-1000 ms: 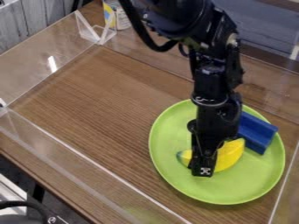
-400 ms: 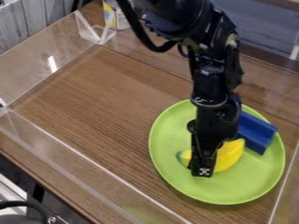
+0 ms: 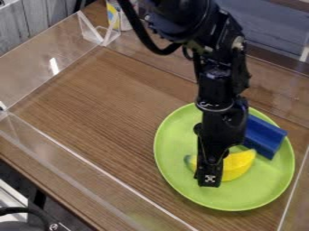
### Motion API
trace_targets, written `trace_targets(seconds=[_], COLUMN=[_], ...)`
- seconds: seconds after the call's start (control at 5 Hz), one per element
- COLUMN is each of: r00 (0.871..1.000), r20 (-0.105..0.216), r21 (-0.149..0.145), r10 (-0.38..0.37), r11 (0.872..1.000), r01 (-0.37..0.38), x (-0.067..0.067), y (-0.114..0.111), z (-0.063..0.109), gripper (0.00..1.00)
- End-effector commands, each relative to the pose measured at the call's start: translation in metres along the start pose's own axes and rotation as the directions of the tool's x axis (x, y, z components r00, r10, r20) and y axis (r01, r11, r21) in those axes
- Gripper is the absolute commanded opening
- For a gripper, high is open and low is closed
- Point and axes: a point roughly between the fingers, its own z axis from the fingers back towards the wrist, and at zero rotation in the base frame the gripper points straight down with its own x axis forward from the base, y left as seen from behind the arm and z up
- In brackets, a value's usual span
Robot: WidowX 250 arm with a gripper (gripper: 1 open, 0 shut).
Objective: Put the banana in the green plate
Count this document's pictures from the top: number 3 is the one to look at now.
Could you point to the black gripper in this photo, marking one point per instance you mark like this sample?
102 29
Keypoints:
220 131

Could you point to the yellow toy banana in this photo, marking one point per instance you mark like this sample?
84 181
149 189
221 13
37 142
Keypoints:
237 164

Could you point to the blue stepped block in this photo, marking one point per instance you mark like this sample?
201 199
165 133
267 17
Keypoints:
264 136

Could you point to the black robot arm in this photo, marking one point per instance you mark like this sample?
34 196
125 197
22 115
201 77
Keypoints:
205 29

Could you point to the green round plate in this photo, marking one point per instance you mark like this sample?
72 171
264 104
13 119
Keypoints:
258 188

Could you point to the white labelled canister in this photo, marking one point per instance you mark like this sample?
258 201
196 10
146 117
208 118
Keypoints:
116 16

